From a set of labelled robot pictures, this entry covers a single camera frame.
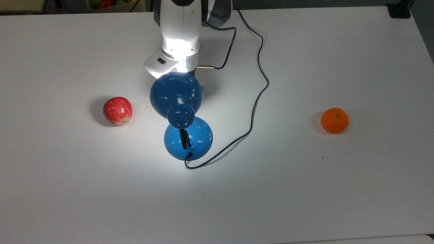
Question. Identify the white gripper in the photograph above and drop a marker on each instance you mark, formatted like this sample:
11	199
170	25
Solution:
166	64

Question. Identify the blue desk lamp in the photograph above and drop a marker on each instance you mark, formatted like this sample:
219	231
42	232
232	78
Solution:
174	91

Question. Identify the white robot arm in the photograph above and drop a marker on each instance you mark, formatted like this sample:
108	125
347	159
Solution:
179	20

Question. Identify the bright red apple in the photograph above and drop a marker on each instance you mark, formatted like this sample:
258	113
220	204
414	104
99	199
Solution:
117	111

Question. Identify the cardboard box with fruit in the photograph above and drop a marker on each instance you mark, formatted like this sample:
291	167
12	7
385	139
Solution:
112	7

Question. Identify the beige side table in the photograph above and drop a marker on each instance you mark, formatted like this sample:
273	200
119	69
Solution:
20	5

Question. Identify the orange mandarin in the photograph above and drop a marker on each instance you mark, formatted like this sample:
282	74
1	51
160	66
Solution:
334	120

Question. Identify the black table clamp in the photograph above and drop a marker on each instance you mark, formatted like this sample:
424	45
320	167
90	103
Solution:
399	10

